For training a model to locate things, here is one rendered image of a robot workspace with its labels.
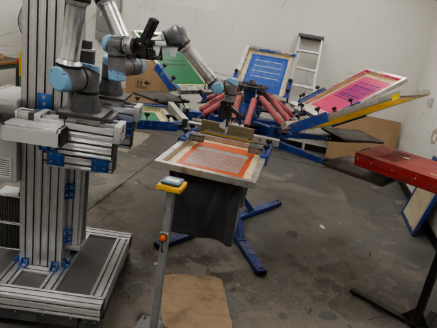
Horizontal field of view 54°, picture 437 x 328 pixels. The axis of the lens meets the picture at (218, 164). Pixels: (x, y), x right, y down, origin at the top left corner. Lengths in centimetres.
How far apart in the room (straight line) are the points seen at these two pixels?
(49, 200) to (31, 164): 22
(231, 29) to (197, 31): 55
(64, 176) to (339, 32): 520
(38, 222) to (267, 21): 510
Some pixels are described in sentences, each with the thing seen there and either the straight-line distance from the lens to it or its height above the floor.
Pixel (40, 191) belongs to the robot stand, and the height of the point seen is 71.
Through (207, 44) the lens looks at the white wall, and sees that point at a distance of 713.
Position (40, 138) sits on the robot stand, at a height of 114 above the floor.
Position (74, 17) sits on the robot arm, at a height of 170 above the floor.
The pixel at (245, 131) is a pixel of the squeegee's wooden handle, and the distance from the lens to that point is 286.
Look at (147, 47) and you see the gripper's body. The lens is 184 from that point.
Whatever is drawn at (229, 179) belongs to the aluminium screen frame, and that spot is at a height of 98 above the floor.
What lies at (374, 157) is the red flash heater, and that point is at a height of 110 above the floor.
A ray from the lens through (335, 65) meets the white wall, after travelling 694.
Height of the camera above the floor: 180
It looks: 19 degrees down
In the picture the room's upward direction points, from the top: 9 degrees clockwise
